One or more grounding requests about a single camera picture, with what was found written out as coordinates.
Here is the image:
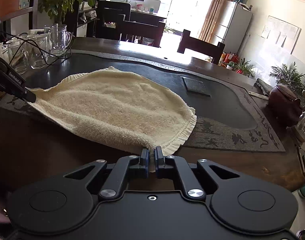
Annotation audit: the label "dark shelf unit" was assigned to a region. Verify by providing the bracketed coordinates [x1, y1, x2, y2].
[0, 0, 40, 34]

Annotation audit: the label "dark wooden desk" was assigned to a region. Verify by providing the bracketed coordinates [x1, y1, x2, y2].
[130, 10, 166, 27]

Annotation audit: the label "grey stone tea tray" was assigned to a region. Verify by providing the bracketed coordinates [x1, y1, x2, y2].
[0, 49, 286, 153]

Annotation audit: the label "black office chair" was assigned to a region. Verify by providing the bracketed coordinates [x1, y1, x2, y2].
[96, 0, 132, 40]

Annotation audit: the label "small potted green plants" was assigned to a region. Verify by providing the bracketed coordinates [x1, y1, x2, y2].
[227, 59, 255, 78]

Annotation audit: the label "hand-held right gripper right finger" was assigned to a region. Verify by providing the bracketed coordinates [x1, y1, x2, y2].
[154, 147, 240, 202]

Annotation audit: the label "white refrigerator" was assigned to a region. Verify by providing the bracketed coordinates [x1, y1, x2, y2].
[210, 1, 253, 55]

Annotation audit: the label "dark wooden chair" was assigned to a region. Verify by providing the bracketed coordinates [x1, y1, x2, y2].
[177, 29, 225, 64]
[119, 14, 166, 48]

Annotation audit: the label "cream terry towel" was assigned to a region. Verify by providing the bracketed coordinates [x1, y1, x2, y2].
[25, 66, 197, 173]

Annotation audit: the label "grey folded cloth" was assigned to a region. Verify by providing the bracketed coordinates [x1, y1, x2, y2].
[254, 78, 275, 97]

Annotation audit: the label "potted palm plant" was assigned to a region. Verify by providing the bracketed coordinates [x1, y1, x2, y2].
[270, 62, 305, 105]

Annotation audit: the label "beige curtain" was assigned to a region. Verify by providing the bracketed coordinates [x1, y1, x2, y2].
[197, 0, 243, 43]

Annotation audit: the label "brown pig-shaped clay pot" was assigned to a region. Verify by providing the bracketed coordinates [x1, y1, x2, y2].
[267, 84, 305, 127]

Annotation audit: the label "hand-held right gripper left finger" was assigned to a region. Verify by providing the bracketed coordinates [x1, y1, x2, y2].
[64, 148, 149, 202]

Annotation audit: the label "glass mug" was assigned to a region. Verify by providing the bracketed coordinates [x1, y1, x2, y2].
[51, 24, 72, 55]

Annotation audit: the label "black cable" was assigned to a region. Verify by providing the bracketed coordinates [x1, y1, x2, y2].
[0, 30, 72, 65]

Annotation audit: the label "wall poster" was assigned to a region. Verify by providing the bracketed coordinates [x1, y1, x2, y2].
[261, 16, 301, 54]

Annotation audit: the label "square stone drain tile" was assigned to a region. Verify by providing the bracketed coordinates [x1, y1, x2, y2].
[181, 77, 211, 97]

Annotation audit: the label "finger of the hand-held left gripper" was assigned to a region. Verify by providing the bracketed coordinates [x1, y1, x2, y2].
[16, 87, 37, 103]

